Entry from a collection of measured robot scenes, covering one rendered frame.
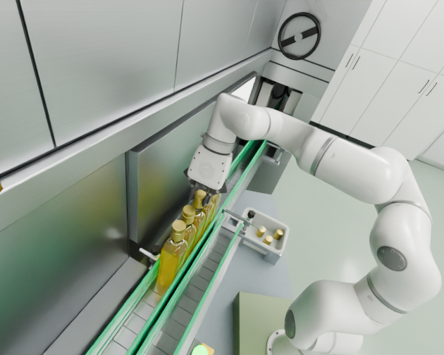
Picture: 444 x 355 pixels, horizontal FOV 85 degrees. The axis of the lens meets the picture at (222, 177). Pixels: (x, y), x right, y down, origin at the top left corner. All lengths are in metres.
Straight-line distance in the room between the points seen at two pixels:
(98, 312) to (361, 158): 0.75
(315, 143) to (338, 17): 1.08
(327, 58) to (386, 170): 1.11
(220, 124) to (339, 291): 0.43
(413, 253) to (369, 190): 0.11
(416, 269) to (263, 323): 0.58
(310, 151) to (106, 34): 0.38
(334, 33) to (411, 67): 2.97
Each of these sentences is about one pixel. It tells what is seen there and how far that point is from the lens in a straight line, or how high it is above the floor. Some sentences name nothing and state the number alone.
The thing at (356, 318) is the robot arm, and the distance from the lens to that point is 0.58.
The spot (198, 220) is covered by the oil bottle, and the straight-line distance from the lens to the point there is 0.73.
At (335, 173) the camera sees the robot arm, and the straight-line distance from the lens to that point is 0.46.
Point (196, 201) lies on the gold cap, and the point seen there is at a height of 1.16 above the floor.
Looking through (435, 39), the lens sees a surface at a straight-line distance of 4.39.
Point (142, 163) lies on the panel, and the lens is 0.58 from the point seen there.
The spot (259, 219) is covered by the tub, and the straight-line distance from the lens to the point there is 1.19.
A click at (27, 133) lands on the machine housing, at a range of 0.40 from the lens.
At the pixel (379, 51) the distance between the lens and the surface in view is 4.30.
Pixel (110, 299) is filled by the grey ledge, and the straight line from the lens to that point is 0.84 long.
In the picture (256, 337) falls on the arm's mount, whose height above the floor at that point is 0.82.
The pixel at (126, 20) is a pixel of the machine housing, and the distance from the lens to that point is 0.47.
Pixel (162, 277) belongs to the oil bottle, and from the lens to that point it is 0.81.
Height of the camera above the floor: 1.65
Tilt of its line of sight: 39 degrees down
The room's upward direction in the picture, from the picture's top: 17 degrees clockwise
